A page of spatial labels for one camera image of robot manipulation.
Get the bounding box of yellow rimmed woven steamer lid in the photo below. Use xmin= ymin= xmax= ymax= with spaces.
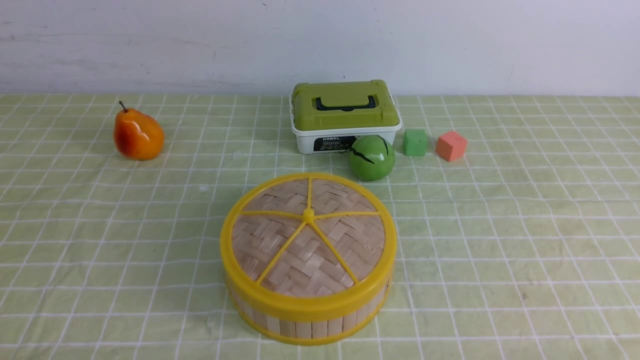
xmin=220 ymin=172 xmax=397 ymax=322

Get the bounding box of bamboo steamer basket yellow rim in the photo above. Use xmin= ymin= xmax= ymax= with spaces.
xmin=227 ymin=278 xmax=393 ymax=346

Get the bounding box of green round toy fruit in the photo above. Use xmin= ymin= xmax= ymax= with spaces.
xmin=347 ymin=134 xmax=396 ymax=182

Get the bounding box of green lidded white storage box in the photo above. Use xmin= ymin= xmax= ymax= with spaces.
xmin=289 ymin=79 xmax=403 ymax=155

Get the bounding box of green cube block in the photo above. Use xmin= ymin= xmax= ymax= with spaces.
xmin=402 ymin=129 xmax=429 ymax=157

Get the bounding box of salmon pink cube block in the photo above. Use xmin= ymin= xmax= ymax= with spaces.
xmin=435 ymin=130 xmax=468 ymax=162

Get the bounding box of orange yellow toy pear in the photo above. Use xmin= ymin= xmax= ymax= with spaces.
xmin=113 ymin=100 xmax=165 ymax=161

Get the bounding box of green checked tablecloth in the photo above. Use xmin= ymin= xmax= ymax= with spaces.
xmin=0 ymin=94 xmax=640 ymax=360

